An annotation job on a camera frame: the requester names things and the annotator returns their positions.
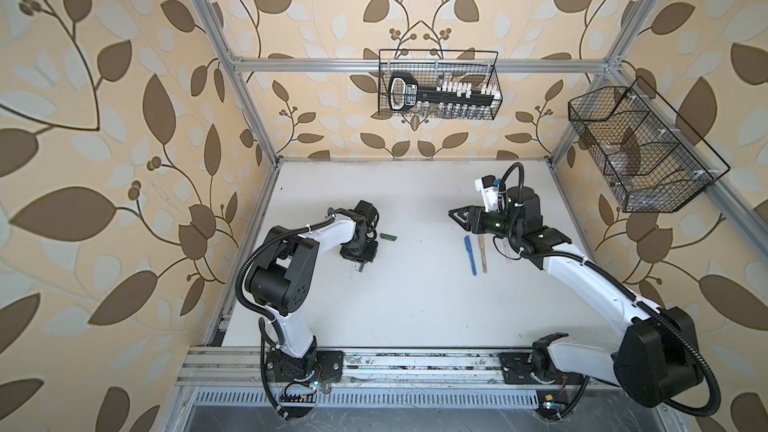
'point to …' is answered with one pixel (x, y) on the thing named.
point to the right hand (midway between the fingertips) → (455, 215)
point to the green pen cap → (386, 236)
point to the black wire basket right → (651, 160)
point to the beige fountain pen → (483, 253)
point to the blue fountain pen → (470, 252)
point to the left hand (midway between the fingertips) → (369, 256)
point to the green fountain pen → (361, 266)
